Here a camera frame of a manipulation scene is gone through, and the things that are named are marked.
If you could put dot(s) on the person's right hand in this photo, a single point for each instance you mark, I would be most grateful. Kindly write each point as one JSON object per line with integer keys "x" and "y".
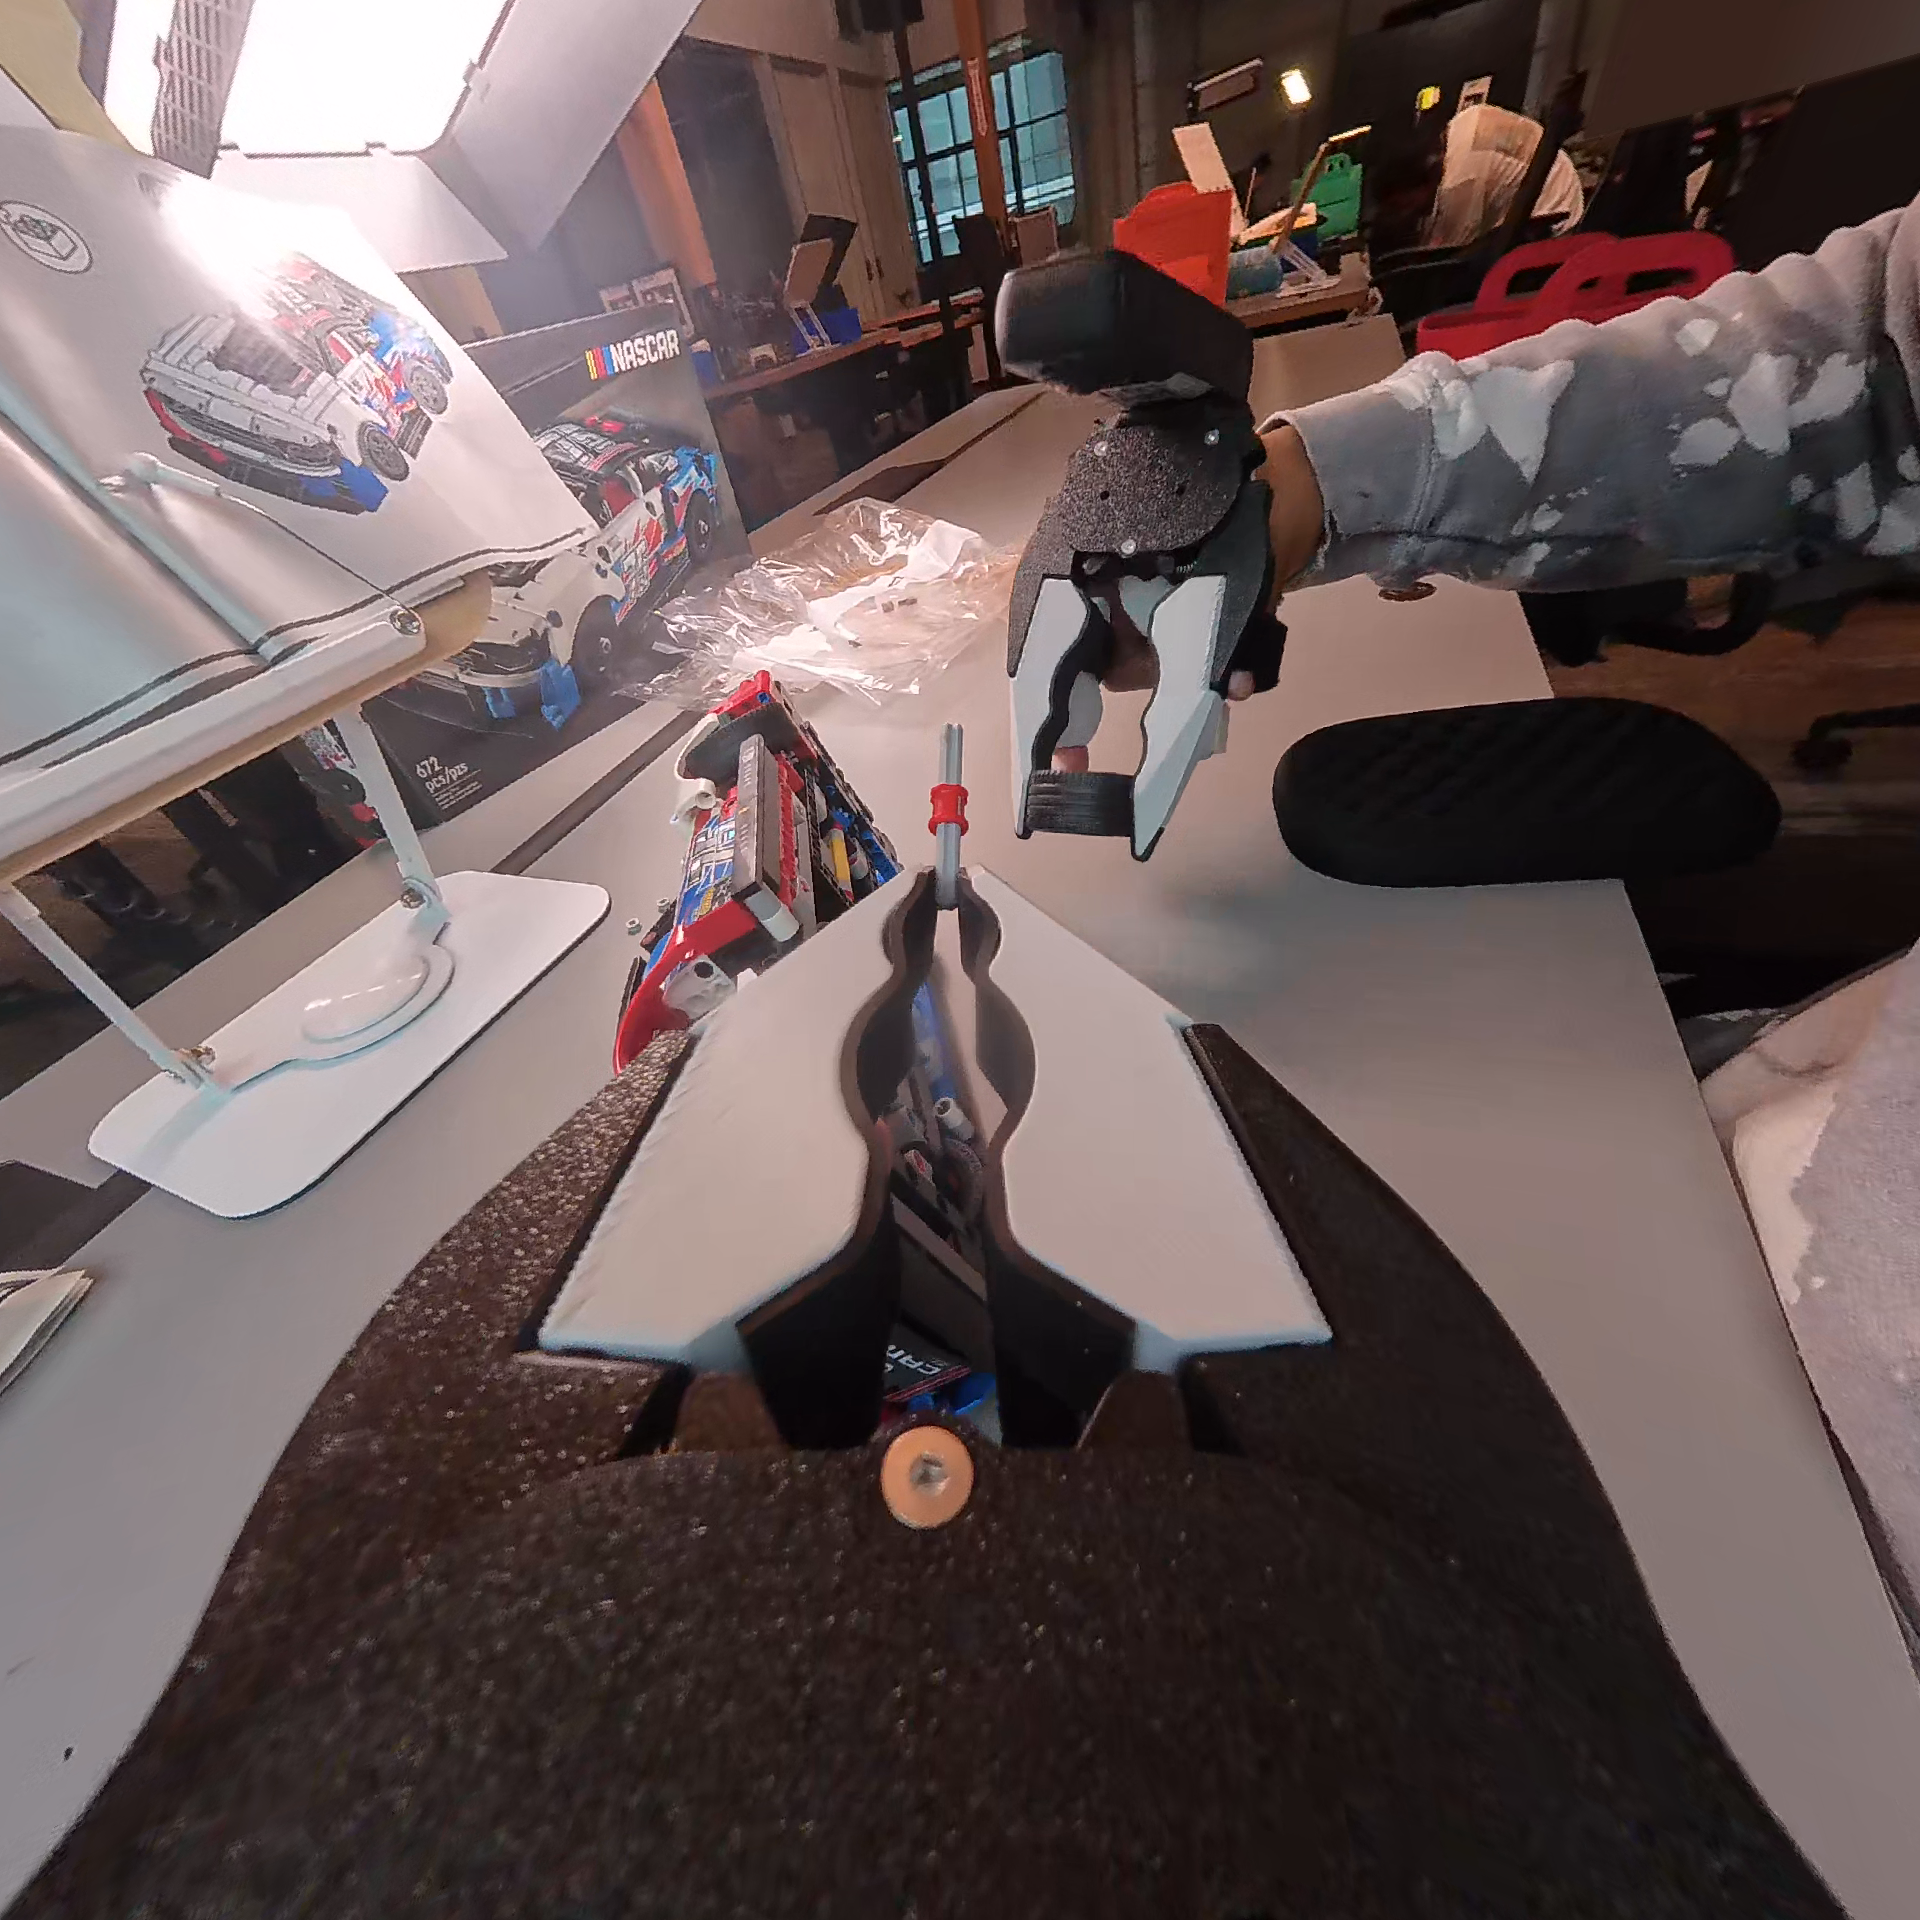
{"x": 1136, "y": 647}

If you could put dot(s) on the bright light panel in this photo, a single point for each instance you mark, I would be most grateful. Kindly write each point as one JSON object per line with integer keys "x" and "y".
{"x": 346, "y": 62}

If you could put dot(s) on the window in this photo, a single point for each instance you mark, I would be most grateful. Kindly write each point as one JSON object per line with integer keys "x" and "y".
{"x": 974, "y": 135}

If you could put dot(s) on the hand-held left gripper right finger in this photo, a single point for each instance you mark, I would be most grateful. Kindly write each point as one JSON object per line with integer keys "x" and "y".
{"x": 1139, "y": 1171}

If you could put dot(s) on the grey toy axle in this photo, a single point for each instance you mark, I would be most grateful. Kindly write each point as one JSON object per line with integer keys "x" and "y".
{"x": 951, "y": 870}

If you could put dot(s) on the orange container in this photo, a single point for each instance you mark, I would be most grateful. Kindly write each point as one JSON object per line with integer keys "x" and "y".
{"x": 1179, "y": 240}

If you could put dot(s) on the red blue toy brick car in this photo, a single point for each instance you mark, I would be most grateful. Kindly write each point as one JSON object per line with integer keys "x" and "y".
{"x": 734, "y": 855}

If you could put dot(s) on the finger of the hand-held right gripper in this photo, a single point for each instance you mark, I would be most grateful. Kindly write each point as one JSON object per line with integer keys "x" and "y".
{"x": 1050, "y": 660}
{"x": 1193, "y": 705}

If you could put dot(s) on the person's right forearm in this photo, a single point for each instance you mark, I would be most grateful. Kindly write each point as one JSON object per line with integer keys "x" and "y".
{"x": 1619, "y": 436}

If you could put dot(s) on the black toy wheel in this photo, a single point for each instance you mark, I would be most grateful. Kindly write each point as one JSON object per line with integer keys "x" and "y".
{"x": 1080, "y": 806}

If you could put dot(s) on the clear plastic bag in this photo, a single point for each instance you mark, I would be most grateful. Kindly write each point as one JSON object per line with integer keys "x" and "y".
{"x": 839, "y": 599}

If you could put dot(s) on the black chair armrest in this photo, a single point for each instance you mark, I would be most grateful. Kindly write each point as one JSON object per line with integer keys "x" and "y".
{"x": 1529, "y": 788}

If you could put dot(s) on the red toy bushing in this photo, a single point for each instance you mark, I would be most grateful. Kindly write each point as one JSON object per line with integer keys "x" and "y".
{"x": 949, "y": 809}

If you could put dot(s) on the red chair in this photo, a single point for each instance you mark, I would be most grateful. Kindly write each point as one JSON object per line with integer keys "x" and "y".
{"x": 1575, "y": 286}

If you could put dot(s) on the white book stand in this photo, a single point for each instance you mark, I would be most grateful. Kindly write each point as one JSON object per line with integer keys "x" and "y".
{"x": 495, "y": 930}

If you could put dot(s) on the instruction booklet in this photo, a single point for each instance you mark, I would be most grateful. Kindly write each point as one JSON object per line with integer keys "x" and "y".
{"x": 224, "y": 495}

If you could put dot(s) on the toy car cardboard box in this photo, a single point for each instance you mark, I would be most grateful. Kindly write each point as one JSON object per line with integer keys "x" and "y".
{"x": 645, "y": 450}

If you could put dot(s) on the person's pale clothing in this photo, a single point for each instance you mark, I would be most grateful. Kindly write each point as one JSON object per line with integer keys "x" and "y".
{"x": 1829, "y": 1200}

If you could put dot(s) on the folded paper leaflet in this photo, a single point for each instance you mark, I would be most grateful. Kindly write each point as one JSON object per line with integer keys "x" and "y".
{"x": 36, "y": 1319}

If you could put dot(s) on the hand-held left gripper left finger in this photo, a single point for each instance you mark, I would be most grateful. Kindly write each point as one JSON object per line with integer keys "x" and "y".
{"x": 734, "y": 1141}

